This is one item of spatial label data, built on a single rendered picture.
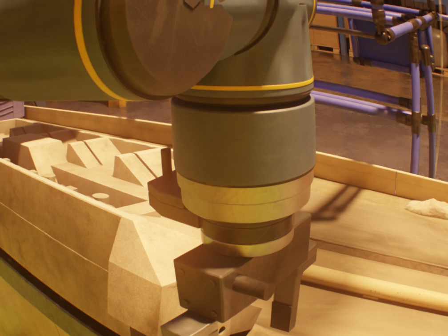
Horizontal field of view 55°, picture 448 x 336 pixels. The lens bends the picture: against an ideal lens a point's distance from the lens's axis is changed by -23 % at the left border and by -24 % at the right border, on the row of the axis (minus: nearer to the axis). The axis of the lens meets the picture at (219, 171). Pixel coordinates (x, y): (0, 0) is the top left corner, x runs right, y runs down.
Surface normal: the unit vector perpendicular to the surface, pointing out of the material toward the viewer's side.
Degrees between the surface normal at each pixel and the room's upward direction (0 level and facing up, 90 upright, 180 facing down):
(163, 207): 90
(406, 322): 0
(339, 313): 0
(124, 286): 71
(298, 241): 90
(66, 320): 90
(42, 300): 90
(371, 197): 1
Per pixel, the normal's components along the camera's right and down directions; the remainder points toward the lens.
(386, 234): -0.04, -0.94
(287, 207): 0.54, 0.27
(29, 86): -0.31, 0.88
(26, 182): -0.61, 0.14
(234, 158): -0.13, 0.35
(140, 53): 0.84, 0.22
